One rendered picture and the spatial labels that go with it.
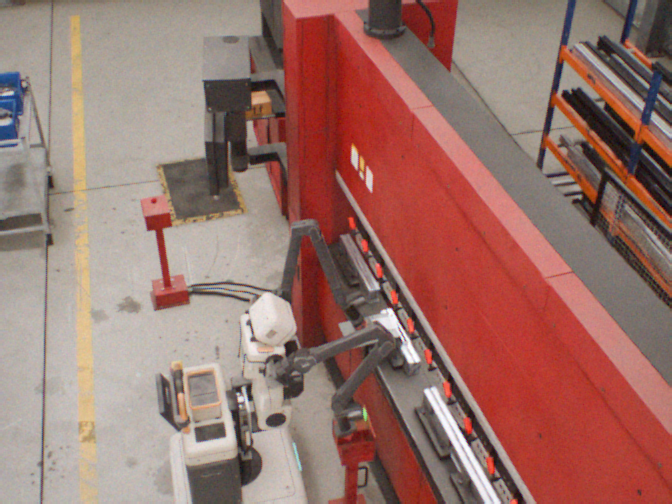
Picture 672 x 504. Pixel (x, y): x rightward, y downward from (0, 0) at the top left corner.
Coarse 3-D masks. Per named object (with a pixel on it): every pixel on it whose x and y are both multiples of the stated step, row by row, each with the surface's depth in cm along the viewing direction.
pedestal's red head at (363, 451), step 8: (368, 416) 398; (360, 424) 402; (352, 432) 398; (360, 432) 400; (368, 432) 401; (336, 440) 401; (344, 440) 401; (352, 440) 402; (360, 440) 399; (368, 440) 404; (344, 448) 389; (352, 448) 390; (360, 448) 392; (368, 448) 393; (344, 456) 393; (352, 456) 394; (360, 456) 396; (368, 456) 397; (344, 464) 397
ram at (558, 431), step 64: (384, 128) 371; (384, 192) 388; (448, 192) 317; (384, 256) 407; (448, 256) 329; (448, 320) 343; (512, 320) 286; (512, 384) 296; (576, 384) 253; (512, 448) 307; (576, 448) 261; (640, 448) 227
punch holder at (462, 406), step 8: (456, 384) 348; (456, 392) 350; (456, 400) 352; (464, 400) 344; (456, 408) 354; (464, 408) 345; (456, 416) 355; (464, 416) 346; (472, 416) 344; (472, 424) 349
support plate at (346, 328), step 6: (366, 318) 426; (372, 318) 426; (378, 318) 426; (342, 324) 423; (348, 324) 423; (342, 330) 419; (348, 330) 419; (354, 330) 419; (390, 330) 420; (396, 330) 420; (396, 336) 416; (366, 342) 413; (372, 342) 413
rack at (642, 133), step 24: (624, 24) 581; (552, 96) 599; (600, 96) 595; (648, 96) 486; (576, 120) 572; (624, 120) 514; (648, 120) 492; (552, 144) 611; (576, 144) 615; (600, 144) 546; (648, 144) 493; (624, 168) 525; (576, 192) 666; (624, 240) 534; (648, 264) 512
